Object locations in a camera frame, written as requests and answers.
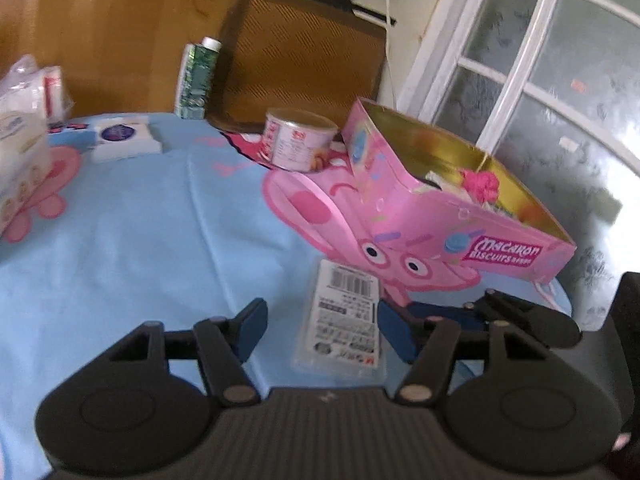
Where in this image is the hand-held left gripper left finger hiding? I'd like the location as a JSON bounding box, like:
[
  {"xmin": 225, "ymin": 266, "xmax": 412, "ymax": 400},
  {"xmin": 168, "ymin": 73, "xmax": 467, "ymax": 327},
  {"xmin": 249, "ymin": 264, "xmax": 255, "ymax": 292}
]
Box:
[{"xmin": 107, "ymin": 297, "xmax": 269, "ymax": 407}]

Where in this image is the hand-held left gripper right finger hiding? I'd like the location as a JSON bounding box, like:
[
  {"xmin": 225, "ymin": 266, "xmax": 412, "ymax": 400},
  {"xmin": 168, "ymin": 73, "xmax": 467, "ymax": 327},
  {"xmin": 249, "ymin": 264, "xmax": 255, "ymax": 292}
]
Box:
[{"xmin": 377, "ymin": 300, "xmax": 551, "ymax": 407}]

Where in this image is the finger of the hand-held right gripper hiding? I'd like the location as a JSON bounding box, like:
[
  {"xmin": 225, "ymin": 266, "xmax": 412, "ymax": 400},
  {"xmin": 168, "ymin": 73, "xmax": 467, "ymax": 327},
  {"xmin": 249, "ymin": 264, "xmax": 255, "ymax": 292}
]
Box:
[{"xmin": 410, "ymin": 289, "xmax": 582, "ymax": 350}]

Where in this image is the clear plastic hook package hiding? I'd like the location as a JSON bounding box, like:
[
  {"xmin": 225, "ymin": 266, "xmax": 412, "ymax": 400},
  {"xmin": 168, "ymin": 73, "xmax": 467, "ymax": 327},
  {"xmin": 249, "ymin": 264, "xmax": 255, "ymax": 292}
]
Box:
[{"xmin": 298, "ymin": 259, "xmax": 387, "ymax": 381}]

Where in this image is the pink cardboard biscuit box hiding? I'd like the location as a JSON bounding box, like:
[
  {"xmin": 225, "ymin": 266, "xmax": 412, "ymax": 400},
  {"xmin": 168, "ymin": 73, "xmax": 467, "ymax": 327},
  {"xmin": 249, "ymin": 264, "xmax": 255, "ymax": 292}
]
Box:
[{"xmin": 262, "ymin": 97, "xmax": 577, "ymax": 311}]

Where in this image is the pink knitted fish toy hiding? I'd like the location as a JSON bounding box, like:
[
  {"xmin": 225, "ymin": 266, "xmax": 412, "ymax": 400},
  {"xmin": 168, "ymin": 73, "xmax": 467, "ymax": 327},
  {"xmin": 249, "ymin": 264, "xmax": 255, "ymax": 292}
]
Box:
[{"xmin": 460, "ymin": 169, "xmax": 501, "ymax": 205}]

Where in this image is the blue printed blanket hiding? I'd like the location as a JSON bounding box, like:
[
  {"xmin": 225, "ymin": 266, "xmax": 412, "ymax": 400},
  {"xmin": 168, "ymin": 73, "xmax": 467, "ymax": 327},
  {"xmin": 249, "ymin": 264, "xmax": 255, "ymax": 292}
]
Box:
[{"xmin": 0, "ymin": 112, "xmax": 573, "ymax": 480}]

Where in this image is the white tin can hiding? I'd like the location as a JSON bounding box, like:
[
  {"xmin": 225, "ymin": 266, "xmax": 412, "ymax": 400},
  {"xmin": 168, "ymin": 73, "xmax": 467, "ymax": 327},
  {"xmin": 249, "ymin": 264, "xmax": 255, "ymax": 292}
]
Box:
[{"xmin": 261, "ymin": 108, "xmax": 338, "ymax": 173}]

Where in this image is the white framed glass door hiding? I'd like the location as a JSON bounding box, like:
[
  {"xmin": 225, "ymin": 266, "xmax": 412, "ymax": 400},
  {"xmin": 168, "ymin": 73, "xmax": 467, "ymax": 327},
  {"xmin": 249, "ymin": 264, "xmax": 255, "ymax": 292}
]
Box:
[{"xmin": 395, "ymin": 0, "xmax": 640, "ymax": 333}]

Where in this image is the white wet wipes pack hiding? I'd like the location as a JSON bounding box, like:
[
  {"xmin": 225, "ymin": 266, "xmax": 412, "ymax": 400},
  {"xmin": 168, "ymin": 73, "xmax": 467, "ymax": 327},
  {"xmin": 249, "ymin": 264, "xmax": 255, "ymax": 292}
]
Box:
[{"xmin": 91, "ymin": 116, "xmax": 163, "ymax": 163}]

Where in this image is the green and white carton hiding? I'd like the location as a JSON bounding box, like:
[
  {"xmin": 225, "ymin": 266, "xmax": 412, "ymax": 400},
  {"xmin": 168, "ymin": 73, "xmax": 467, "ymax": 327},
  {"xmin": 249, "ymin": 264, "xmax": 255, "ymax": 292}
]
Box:
[{"xmin": 174, "ymin": 36, "xmax": 222, "ymax": 120}]

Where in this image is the brown woven chair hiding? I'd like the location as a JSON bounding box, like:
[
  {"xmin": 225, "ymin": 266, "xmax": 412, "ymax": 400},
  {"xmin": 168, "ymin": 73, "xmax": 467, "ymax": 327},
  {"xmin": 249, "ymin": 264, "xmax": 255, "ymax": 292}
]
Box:
[{"xmin": 206, "ymin": 0, "xmax": 388, "ymax": 133}]

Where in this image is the white tissue pack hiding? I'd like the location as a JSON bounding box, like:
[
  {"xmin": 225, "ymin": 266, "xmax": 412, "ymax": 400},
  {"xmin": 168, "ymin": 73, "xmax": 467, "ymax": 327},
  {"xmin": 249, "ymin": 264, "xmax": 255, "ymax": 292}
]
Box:
[{"xmin": 0, "ymin": 110, "xmax": 53, "ymax": 236}]

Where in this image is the long black tape strip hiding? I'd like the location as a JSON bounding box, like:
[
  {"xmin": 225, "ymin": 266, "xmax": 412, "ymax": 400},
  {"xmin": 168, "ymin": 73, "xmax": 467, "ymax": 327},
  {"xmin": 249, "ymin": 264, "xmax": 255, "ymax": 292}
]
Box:
[{"xmin": 305, "ymin": 0, "xmax": 397, "ymax": 26}]

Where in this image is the wooden headboard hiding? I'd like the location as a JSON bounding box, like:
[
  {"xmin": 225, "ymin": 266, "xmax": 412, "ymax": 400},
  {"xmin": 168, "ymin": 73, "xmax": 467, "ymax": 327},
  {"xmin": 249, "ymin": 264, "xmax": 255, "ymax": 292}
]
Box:
[{"xmin": 0, "ymin": 0, "xmax": 281, "ymax": 118}]

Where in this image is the plastic bag of tissues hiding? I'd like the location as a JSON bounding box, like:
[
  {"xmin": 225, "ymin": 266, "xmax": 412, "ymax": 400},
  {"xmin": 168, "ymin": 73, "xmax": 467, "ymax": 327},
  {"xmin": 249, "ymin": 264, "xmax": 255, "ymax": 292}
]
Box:
[{"xmin": 0, "ymin": 55, "xmax": 76, "ymax": 123}]

